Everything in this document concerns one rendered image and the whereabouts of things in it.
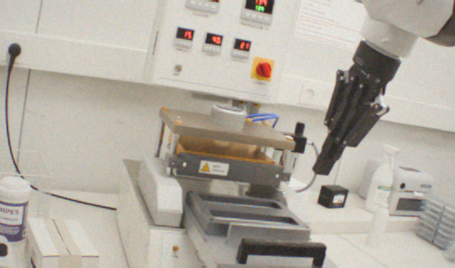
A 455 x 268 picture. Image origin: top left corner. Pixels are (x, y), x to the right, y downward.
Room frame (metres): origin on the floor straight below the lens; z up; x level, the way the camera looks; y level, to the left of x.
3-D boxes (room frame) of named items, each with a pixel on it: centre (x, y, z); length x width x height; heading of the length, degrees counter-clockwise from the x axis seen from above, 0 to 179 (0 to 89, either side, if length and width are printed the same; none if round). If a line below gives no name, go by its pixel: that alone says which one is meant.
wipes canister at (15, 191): (1.12, 0.45, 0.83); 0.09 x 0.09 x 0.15
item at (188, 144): (1.22, -0.01, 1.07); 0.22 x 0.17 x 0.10; 109
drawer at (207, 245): (0.95, -0.09, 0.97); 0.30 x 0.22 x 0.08; 19
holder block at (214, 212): (1.00, -0.07, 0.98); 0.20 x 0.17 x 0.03; 109
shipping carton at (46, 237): (1.02, 0.29, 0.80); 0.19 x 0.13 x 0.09; 29
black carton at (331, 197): (1.86, -0.42, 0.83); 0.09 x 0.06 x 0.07; 126
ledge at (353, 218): (1.86, -0.43, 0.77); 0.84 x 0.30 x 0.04; 119
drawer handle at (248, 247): (0.82, -0.13, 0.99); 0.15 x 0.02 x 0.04; 109
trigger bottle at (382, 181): (1.90, -0.60, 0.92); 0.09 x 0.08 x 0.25; 23
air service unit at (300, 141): (1.41, -0.17, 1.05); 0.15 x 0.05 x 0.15; 109
